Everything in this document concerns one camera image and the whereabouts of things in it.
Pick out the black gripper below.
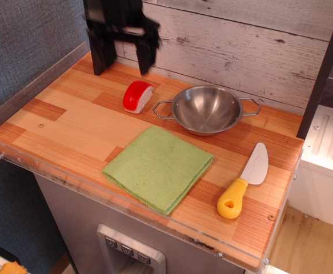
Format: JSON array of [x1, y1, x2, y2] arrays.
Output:
[[83, 1, 160, 75]]

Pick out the red and white toy sushi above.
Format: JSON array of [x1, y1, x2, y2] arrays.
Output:
[[123, 80, 154, 114]]

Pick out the green folded towel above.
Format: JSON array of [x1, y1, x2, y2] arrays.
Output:
[[102, 126, 214, 215]]

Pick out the grey toy fridge cabinet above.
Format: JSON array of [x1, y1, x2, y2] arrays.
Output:
[[35, 175, 244, 273]]

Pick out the silver dispenser button panel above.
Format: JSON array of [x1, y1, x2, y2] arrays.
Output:
[[97, 224, 167, 273]]

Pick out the white toy sink unit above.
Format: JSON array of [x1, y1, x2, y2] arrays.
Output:
[[288, 106, 333, 225]]

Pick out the dark left shelf post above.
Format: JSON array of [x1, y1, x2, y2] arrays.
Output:
[[83, 1, 112, 75]]

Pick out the dark shelf post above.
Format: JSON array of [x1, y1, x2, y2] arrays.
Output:
[[83, 1, 112, 75], [296, 32, 333, 139]]

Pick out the stainless steel bowl with handles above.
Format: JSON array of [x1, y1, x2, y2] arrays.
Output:
[[153, 85, 262, 136]]

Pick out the clear acrylic guard rail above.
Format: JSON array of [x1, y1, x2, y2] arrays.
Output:
[[0, 143, 269, 273]]

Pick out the yellow handled toy knife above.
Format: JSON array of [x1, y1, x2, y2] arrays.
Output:
[[217, 143, 269, 219]]

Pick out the dark right shelf post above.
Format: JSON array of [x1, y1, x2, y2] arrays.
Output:
[[296, 32, 333, 139]]

